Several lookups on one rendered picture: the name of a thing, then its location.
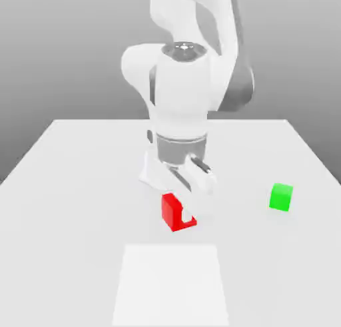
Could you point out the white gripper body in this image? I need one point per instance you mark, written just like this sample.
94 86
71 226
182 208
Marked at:
203 188

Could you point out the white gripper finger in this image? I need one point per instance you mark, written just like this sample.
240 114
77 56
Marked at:
187 215

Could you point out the small red cube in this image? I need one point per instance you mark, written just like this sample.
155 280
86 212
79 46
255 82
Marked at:
170 212

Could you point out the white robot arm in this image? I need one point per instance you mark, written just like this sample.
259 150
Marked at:
183 92

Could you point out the small green cube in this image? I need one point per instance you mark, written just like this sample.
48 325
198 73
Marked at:
281 197

